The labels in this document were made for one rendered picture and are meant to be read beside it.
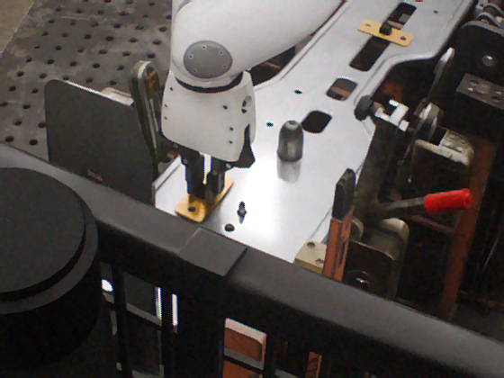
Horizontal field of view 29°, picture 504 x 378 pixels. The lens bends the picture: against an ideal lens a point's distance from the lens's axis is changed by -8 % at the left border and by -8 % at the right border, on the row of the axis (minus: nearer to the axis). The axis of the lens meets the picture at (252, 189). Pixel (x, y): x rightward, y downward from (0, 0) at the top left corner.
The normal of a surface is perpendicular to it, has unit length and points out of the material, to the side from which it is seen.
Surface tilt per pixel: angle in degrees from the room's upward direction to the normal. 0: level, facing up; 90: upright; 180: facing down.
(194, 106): 91
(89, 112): 90
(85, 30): 0
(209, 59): 88
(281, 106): 0
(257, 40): 90
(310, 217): 0
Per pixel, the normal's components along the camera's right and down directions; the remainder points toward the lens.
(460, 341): 0.05, -0.75
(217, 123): -0.37, 0.61
